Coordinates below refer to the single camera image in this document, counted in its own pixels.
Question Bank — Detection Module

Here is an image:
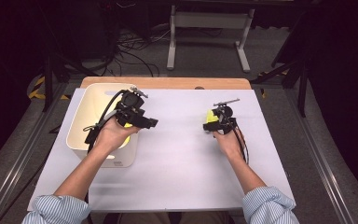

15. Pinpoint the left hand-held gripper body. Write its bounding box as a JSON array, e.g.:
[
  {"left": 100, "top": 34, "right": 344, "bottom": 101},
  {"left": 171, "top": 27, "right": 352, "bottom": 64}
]
[{"left": 114, "top": 86, "right": 149, "bottom": 128}]

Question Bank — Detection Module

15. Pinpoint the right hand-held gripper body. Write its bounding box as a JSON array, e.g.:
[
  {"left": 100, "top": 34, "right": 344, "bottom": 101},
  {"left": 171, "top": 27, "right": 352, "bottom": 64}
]
[{"left": 213, "top": 98, "right": 241, "bottom": 135}]

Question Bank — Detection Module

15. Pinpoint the white storage bin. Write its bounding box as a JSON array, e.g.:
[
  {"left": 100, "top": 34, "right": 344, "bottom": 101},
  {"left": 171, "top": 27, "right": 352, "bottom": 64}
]
[{"left": 65, "top": 82, "right": 139, "bottom": 168}]

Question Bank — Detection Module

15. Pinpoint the person's right hand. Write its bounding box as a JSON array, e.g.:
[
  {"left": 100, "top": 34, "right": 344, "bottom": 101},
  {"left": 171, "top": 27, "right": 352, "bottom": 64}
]
[{"left": 213, "top": 130, "right": 246, "bottom": 160}]

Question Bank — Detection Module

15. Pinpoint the person's left hand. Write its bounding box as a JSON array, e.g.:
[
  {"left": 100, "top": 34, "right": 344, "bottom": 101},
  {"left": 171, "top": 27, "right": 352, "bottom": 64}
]
[{"left": 94, "top": 117, "right": 141, "bottom": 155}]

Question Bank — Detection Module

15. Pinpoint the white table cover board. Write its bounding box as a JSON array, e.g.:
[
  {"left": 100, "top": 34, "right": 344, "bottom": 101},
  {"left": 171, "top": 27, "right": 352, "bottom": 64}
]
[{"left": 27, "top": 88, "right": 296, "bottom": 213}]

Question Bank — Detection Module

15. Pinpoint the black floor stand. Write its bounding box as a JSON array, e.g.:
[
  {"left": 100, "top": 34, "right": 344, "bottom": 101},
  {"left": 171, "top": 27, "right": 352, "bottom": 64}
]
[{"left": 250, "top": 59, "right": 309, "bottom": 119}]

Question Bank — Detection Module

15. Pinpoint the black tripod stand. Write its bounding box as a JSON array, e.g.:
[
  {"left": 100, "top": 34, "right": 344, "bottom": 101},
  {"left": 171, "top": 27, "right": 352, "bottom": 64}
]
[{"left": 41, "top": 52, "right": 99, "bottom": 113}]

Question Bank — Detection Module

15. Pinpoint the yellow black floor tape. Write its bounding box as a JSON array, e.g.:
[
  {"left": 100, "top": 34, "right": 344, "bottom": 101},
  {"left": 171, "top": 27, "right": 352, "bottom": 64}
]
[{"left": 27, "top": 76, "right": 71, "bottom": 101}]

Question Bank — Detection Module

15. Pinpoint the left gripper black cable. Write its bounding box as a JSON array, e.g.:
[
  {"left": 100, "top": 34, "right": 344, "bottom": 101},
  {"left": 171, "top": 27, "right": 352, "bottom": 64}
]
[{"left": 83, "top": 90, "right": 129, "bottom": 153}]

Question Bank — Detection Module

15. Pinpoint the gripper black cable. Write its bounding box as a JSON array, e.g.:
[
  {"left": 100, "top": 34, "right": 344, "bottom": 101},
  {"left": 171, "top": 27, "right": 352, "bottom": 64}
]
[
  {"left": 83, "top": 90, "right": 129, "bottom": 153},
  {"left": 232, "top": 119, "right": 250, "bottom": 165}
]

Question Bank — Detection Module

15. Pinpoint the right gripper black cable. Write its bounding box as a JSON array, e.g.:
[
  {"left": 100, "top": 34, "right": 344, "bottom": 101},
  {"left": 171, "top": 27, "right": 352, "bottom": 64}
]
[{"left": 232, "top": 119, "right": 250, "bottom": 165}]

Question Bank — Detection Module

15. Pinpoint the bundle of floor cables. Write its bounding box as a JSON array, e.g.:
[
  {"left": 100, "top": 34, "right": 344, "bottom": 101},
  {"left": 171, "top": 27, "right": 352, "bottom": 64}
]
[{"left": 83, "top": 27, "right": 172, "bottom": 78}]

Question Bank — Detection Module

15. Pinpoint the white metal stand frame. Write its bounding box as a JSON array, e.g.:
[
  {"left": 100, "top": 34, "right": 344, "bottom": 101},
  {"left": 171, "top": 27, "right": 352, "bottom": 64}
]
[{"left": 166, "top": 4, "right": 255, "bottom": 74}]

